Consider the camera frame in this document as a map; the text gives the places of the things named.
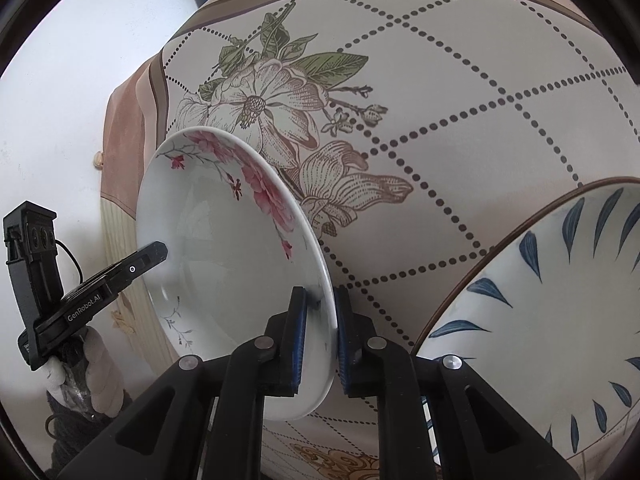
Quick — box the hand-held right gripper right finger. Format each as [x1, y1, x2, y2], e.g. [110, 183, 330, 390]
[334, 286, 581, 480]

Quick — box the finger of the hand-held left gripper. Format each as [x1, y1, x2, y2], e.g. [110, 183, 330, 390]
[102, 241, 168, 295]

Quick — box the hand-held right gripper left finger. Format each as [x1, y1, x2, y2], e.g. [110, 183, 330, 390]
[55, 286, 308, 480]

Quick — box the pink floral plate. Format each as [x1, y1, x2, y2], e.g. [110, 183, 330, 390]
[136, 127, 337, 421]

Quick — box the blue leaf pattern plate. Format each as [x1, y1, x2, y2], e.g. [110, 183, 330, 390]
[412, 176, 640, 476]

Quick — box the person's left hand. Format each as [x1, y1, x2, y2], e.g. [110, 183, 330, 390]
[42, 327, 127, 418]

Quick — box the floral dotted tablecloth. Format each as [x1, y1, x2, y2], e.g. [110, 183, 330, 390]
[102, 0, 640, 480]

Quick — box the black cable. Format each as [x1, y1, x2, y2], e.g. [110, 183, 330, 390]
[52, 239, 84, 286]

